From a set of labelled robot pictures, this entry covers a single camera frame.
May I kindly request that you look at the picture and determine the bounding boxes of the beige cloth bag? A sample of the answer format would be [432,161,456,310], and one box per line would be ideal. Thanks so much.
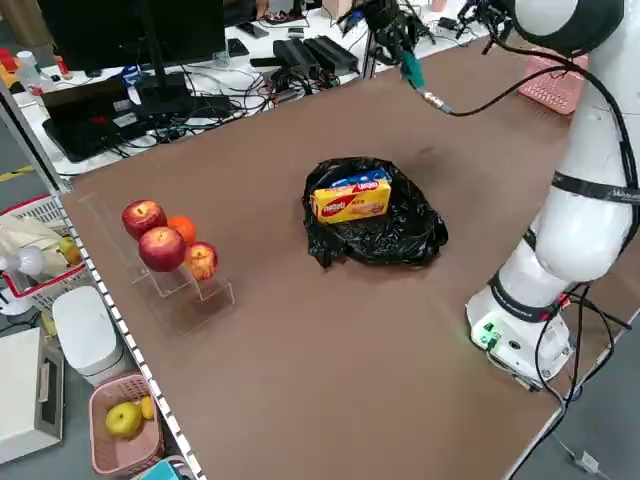
[0,214,71,277]

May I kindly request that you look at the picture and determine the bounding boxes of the yellow wafer box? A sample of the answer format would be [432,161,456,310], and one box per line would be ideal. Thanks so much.
[310,178,392,225]

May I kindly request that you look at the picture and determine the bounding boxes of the pink plastic basket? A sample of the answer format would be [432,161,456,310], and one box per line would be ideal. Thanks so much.
[517,52,590,116]

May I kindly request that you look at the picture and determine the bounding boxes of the teal box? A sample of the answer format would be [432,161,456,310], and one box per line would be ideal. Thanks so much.
[143,455,194,480]

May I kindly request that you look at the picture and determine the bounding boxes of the small yellow-green pear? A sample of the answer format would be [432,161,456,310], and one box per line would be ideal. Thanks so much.
[58,236,83,266]

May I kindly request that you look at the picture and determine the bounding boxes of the black laptop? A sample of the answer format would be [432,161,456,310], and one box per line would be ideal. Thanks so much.
[40,78,151,164]

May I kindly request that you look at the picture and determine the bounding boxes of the white plastic bottle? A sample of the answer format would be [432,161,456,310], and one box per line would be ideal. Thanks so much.
[14,49,59,95]

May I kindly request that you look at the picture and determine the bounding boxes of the white rounded appliance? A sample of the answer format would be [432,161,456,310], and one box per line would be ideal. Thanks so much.
[51,285,125,389]

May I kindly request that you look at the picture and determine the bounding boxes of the perforated metal table rail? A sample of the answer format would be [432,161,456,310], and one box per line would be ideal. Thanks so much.
[58,192,207,480]

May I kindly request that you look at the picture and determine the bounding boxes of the black plastic bag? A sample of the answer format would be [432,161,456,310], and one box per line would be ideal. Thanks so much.
[301,156,450,271]

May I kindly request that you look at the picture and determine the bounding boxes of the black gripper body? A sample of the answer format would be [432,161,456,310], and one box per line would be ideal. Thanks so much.
[362,0,404,34]

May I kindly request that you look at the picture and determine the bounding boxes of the white basket red rim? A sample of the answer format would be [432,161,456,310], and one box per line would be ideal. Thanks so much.
[0,194,97,314]

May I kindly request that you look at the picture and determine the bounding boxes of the teal snack packet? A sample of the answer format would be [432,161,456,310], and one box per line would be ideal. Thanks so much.
[399,48,427,90]

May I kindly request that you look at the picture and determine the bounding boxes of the blue cookie box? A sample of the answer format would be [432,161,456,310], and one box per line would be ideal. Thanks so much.
[329,168,394,189]

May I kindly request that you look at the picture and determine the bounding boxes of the clear acrylic fruit stand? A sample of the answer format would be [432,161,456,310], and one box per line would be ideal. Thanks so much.
[79,192,236,342]

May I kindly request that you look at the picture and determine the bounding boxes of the yellow pear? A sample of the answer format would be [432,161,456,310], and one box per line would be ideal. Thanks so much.
[105,401,144,440]

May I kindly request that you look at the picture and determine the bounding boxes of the orange fruit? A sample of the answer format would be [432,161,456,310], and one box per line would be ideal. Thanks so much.
[167,215,199,247]

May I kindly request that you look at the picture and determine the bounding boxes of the black power supply box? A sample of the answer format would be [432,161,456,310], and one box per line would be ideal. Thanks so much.
[303,35,361,76]
[272,38,322,81]

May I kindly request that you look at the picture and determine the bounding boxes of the white cable adapter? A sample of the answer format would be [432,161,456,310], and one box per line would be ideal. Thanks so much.
[569,449,601,474]

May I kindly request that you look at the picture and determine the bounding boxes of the speckled red apple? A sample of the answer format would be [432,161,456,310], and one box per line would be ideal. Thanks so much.
[182,241,220,282]

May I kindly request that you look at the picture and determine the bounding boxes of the black smartphone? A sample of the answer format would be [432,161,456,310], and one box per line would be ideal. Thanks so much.
[236,21,271,40]

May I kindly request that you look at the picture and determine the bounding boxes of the white box device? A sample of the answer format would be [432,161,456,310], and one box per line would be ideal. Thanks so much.
[0,327,66,465]

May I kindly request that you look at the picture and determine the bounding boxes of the pink slotted storage basket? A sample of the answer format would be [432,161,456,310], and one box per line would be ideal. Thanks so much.
[88,373,167,476]

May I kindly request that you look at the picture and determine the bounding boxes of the black computer monitor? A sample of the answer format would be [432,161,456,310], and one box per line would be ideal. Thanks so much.
[37,0,229,119]

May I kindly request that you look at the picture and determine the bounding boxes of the black arm base cables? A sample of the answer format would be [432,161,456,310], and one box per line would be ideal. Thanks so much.
[529,287,632,406]

